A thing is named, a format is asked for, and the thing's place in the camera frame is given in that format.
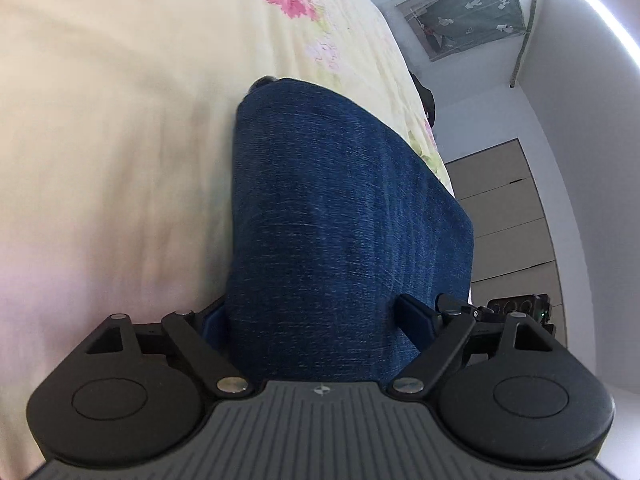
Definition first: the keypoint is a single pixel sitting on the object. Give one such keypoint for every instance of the grey wardrobe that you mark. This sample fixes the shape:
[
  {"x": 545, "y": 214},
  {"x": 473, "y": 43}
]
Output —
[{"x": 500, "y": 210}]

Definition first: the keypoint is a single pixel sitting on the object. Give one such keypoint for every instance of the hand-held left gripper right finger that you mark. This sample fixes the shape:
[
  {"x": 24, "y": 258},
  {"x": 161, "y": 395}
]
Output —
[{"x": 417, "y": 317}]

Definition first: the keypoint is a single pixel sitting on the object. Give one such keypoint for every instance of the floral bed sheet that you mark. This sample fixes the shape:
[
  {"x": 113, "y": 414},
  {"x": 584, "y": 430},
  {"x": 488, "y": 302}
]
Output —
[{"x": 125, "y": 135}]

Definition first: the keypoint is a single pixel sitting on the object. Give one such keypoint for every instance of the green patterned curtain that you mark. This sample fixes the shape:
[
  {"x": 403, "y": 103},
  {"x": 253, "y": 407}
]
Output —
[{"x": 475, "y": 5}]

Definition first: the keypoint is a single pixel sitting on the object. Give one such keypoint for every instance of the dark object beside bed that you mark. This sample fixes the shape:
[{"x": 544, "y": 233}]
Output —
[{"x": 425, "y": 100}]

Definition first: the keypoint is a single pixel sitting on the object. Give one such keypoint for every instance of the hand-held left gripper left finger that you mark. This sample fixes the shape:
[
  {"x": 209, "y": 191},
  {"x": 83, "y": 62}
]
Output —
[{"x": 216, "y": 324}]

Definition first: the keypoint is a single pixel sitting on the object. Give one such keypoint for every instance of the blue denim pants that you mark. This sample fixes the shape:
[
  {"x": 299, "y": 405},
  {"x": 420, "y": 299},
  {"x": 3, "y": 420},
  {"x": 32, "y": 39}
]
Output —
[{"x": 325, "y": 235}]

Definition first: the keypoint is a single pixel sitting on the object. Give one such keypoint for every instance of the white light strip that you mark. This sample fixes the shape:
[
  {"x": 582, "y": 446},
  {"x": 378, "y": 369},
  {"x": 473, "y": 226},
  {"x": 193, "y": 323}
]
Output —
[{"x": 600, "y": 4}]

